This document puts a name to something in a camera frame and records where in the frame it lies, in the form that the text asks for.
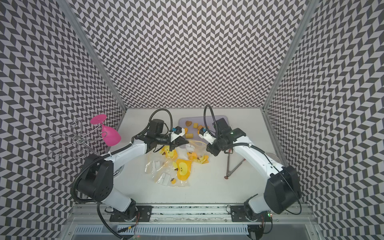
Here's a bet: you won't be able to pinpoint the duck print resealable bag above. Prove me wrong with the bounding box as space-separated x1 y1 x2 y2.
186 140 210 164

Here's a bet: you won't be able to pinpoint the chrome wire glass rack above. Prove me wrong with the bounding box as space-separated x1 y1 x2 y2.
45 120 108 163

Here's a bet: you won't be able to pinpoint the lavender plastic tray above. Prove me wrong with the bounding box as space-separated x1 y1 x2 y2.
178 115 232 149

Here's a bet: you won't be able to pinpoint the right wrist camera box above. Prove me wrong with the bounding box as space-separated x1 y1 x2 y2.
199 128 216 144

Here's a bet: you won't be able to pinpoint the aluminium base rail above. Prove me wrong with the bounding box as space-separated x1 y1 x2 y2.
58 204 324 240

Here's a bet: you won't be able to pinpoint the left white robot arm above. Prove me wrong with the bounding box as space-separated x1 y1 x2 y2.
71 119 189 222

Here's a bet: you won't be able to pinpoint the red metal tongs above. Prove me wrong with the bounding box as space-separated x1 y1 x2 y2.
223 149 246 180

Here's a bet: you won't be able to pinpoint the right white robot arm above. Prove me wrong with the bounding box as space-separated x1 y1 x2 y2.
199 118 302 221

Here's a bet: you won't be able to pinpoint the pink plastic wine glass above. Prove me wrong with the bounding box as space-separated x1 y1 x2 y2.
90 114 122 147

